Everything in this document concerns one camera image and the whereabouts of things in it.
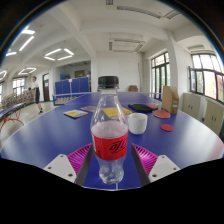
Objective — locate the large black-framed window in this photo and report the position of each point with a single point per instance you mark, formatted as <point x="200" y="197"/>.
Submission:
<point x="208" y="76"/>

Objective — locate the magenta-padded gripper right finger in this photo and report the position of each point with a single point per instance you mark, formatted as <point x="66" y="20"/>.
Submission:
<point x="146" y="158"/>

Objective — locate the person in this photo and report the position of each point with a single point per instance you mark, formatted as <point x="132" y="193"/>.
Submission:
<point x="36" y="93"/>

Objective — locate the red table tennis paddle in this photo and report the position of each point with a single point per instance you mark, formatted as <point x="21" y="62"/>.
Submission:
<point x="162" y="114"/>
<point x="152" y="106"/>

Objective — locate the ceiling lights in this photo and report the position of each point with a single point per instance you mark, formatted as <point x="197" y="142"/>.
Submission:
<point x="53" y="52"/>

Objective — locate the tall blue partition screens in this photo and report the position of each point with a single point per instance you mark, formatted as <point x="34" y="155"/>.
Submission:
<point x="71" y="86"/>

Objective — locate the brown armchair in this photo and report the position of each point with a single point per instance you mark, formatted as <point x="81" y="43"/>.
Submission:
<point x="133" y="88"/>

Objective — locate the small yellow and blue book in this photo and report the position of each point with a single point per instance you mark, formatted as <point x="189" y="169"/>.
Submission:
<point x="75" y="113"/>

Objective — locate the clear bottle with red label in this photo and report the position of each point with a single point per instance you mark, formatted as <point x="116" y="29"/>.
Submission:
<point x="110" y="145"/>

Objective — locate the blue table with red legs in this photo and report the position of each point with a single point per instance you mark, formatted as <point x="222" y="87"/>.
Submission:
<point x="10" y="110"/>

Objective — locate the shelf unit with books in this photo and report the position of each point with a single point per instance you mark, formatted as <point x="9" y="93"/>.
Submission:
<point x="16" y="98"/>

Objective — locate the dark door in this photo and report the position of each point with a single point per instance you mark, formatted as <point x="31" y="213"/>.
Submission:
<point x="46" y="88"/>

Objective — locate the ceiling air conditioner unit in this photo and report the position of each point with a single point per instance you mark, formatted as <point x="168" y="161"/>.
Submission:
<point x="126" y="45"/>
<point x="143" y="10"/>

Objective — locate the brown cardboard box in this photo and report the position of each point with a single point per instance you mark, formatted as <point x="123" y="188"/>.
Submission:
<point x="170" y="100"/>

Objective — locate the black zip case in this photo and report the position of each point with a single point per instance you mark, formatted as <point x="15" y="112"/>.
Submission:
<point x="140" y="107"/>

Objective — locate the white cabinet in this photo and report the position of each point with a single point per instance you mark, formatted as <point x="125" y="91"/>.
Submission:
<point x="191" y="106"/>
<point x="214" y="116"/>

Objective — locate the flat round red coaster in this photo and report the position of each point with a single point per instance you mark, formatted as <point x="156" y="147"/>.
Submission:
<point x="166" y="127"/>

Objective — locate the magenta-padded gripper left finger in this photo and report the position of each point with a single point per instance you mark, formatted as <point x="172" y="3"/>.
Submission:
<point x="80" y="156"/>

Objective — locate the white cup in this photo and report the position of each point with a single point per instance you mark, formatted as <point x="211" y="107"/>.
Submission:
<point x="137" y="124"/>

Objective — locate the tall black-framed window doors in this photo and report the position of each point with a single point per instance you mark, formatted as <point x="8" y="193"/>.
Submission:
<point x="160" y="71"/>

